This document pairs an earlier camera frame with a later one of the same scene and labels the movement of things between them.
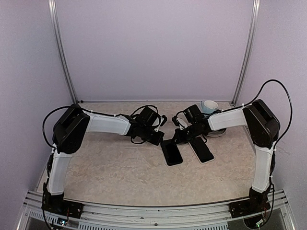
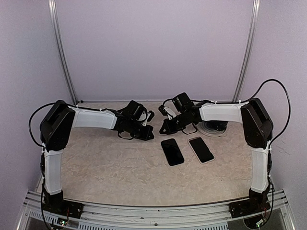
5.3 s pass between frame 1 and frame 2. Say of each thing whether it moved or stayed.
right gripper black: moved
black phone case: stayed
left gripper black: moved
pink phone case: stayed
